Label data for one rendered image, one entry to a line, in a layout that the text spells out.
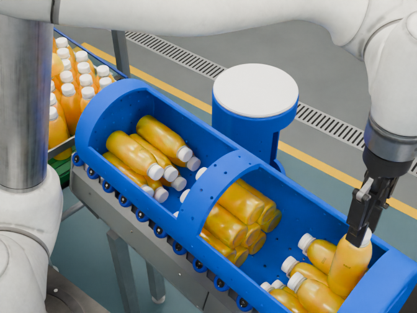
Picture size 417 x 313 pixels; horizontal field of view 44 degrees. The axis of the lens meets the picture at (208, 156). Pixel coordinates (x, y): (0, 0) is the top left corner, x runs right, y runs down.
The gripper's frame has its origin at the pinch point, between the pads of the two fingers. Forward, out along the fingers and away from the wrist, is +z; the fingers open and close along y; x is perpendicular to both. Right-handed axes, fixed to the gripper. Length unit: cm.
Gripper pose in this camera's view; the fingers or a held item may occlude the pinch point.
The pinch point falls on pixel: (363, 224)
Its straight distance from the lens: 98.6
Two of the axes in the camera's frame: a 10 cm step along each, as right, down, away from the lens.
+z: 0.0, 7.0, 7.2
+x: -7.1, -5.0, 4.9
